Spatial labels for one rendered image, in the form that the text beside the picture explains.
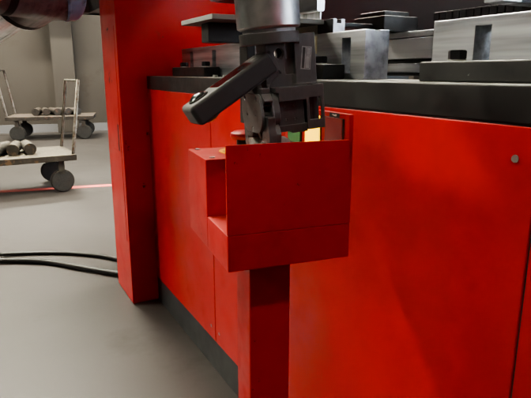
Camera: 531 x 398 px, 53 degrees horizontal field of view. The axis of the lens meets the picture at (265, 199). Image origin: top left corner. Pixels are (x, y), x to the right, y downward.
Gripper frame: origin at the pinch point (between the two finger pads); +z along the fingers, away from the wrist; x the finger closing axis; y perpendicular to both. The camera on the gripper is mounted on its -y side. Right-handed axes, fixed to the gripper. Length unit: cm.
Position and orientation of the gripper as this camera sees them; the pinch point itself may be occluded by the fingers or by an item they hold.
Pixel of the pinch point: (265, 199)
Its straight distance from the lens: 66.8
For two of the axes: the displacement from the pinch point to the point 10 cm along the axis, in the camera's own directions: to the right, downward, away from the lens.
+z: 0.8, 9.6, 2.6
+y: 9.3, -1.6, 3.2
